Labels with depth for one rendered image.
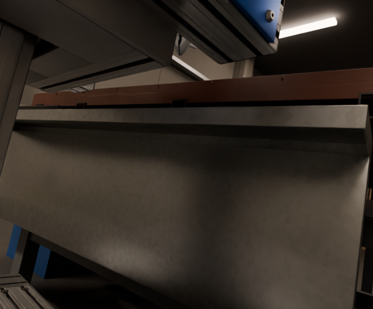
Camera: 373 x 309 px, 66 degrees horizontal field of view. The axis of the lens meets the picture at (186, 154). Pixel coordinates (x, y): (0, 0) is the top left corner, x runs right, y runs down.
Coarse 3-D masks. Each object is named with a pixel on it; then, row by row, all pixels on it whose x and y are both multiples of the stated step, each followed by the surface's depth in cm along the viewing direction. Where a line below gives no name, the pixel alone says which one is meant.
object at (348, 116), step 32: (32, 128) 120; (64, 128) 107; (96, 128) 93; (128, 128) 82; (160, 128) 73; (192, 128) 66; (224, 128) 60; (256, 128) 55; (288, 128) 51; (320, 128) 48; (352, 128) 36
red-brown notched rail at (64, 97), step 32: (64, 96) 112; (96, 96) 100; (128, 96) 91; (160, 96) 83; (192, 96) 77; (224, 96) 71; (256, 96) 66; (288, 96) 62; (320, 96) 58; (352, 96) 55
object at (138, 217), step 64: (0, 192) 116; (64, 192) 92; (128, 192) 77; (192, 192) 66; (256, 192) 57; (320, 192) 51; (128, 256) 72; (192, 256) 62; (256, 256) 55; (320, 256) 49
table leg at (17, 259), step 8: (24, 232) 117; (24, 240) 115; (24, 248) 114; (32, 248) 117; (16, 256) 116; (24, 256) 115; (32, 256) 117; (16, 264) 115; (24, 264) 115; (32, 264) 118; (16, 272) 114; (24, 272) 115; (32, 272) 118
